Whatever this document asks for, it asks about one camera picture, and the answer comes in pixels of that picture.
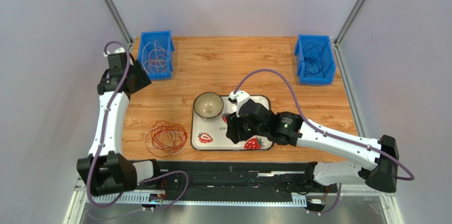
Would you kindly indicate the right blue plastic bin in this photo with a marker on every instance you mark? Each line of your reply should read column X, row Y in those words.
column 315, row 60

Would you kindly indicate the blue plastic bin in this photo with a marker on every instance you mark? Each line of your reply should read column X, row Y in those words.
column 315, row 60
column 155, row 53

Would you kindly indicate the left aluminium frame post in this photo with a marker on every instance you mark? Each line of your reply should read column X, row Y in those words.
column 111, row 7

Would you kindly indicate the white strawberry tray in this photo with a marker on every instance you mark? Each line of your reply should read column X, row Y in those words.
column 210, row 134

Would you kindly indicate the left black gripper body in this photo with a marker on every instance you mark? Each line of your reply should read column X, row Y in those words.
column 140, row 78

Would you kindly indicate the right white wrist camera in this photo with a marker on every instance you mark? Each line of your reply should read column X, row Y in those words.
column 239, row 98

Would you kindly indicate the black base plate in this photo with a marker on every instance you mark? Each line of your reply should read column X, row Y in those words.
column 236, row 181

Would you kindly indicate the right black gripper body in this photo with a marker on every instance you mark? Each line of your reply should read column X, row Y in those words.
column 235, row 129

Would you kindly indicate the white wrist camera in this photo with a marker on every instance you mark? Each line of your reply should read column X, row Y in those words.
column 117, row 51
column 239, row 98

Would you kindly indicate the aluminium frame post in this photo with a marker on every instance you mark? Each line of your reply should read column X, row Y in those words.
column 391, row 211
column 111, row 7

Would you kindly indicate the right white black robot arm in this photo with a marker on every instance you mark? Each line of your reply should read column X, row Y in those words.
column 372, row 161

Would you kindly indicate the right aluminium frame post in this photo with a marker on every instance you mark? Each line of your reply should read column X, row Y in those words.
column 391, row 211

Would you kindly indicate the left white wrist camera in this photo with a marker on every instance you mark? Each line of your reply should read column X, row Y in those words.
column 117, row 51

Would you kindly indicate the left blue plastic bin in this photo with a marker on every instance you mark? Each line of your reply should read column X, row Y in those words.
column 155, row 53

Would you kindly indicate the grey ceramic bowl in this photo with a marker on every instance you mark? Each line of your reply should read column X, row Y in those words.
column 208, row 105

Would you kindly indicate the aluminium front rail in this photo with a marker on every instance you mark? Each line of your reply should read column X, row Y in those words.
column 146, row 196

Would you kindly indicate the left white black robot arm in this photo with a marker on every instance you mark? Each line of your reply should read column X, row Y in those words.
column 109, row 128

